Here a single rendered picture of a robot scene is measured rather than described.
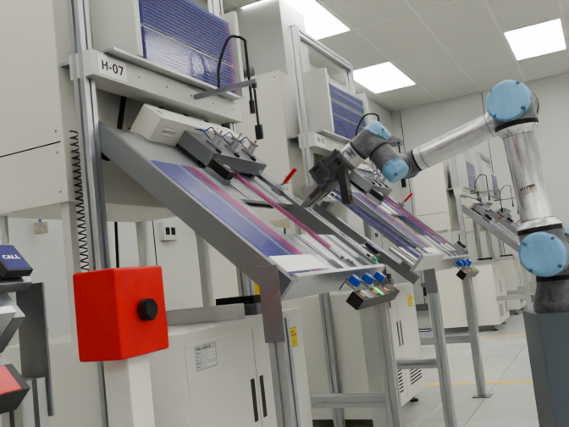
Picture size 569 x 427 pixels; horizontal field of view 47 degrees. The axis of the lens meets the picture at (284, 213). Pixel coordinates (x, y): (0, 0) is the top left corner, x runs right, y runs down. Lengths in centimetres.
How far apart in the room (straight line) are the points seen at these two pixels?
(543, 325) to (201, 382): 93
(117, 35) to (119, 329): 103
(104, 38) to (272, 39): 359
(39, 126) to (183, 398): 86
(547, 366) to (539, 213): 42
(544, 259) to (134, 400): 110
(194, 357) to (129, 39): 90
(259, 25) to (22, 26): 368
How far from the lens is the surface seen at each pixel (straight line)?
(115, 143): 177
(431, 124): 982
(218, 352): 178
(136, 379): 124
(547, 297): 198
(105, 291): 119
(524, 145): 187
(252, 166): 219
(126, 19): 197
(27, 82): 203
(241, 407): 187
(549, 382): 195
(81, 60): 184
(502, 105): 187
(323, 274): 163
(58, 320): 365
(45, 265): 361
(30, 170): 198
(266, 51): 550
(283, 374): 146
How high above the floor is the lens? 73
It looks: 5 degrees up
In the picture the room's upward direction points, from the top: 6 degrees counter-clockwise
